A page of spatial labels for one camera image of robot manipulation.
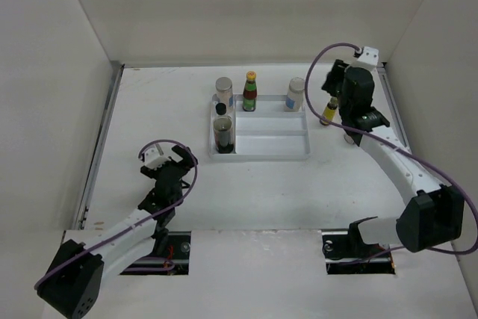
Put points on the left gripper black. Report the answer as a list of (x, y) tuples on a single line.
[(187, 162)]

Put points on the white powder jar silver lid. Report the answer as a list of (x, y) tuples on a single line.
[(224, 91)]

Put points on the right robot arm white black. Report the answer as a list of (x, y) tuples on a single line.
[(433, 211)]

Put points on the yellow cap sauce bottle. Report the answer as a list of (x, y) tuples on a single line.
[(250, 92)]

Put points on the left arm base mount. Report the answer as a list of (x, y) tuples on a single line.
[(170, 256)]

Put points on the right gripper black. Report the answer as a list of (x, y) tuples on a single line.
[(337, 73)]

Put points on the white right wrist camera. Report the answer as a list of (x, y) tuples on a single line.
[(367, 59)]

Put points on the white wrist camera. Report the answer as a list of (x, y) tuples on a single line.
[(153, 158), (367, 59)]

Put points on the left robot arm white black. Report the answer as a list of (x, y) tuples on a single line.
[(78, 271)]

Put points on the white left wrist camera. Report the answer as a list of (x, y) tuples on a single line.
[(153, 158)]

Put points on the small yellow label bottle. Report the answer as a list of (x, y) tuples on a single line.
[(329, 111)]

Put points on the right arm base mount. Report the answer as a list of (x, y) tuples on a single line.
[(345, 254)]

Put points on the tall white spice jar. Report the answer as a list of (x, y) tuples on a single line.
[(295, 95)]

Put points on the brown jar white lid front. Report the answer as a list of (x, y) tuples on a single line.
[(349, 139)]

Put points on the white divided organizer tray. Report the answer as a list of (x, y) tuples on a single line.
[(270, 133)]

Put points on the glass bottle black cap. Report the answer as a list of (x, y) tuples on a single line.
[(223, 130)]

